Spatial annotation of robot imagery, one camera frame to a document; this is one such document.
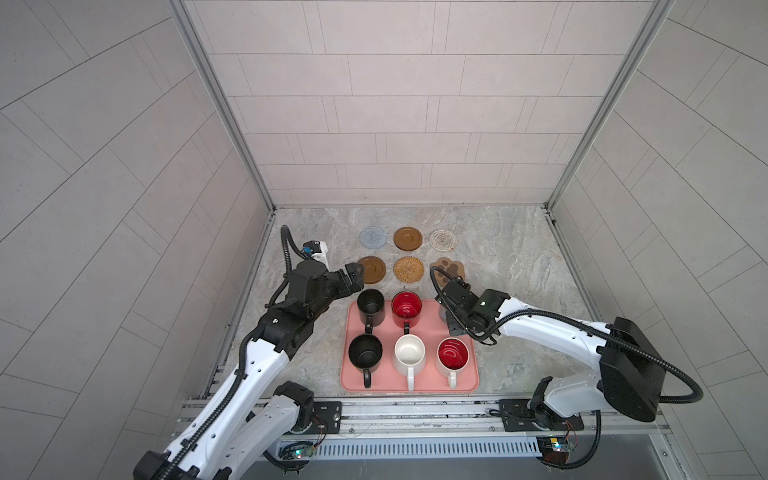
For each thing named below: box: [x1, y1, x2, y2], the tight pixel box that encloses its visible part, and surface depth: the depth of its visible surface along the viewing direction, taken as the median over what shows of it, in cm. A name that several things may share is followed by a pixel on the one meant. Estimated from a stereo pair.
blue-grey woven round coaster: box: [359, 226, 387, 250], surface depth 108 cm
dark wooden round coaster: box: [358, 256, 386, 284], surface depth 101 cm
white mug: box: [394, 334, 426, 392], surface depth 77 cm
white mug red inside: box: [436, 336, 470, 389], surface depth 76 cm
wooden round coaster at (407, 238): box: [393, 226, 423, 251], surface depth 108 cm
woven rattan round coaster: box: [393, 256, 424, 284], surface depth 101 cm
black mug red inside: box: [391, 290, 423, 335], surface depth 86 cm
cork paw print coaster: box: [429, 257, 465, 287], surface depth 101 cm
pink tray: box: [340, 300, 479, 393], surface depth 78 cm
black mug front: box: [348, 334, 383, 389], surface depth 75 cm
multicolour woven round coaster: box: [429, 230, 456, 252], surface depth 107 cm
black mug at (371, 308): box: [357, 288, 386, 335], surface depth 84 cm
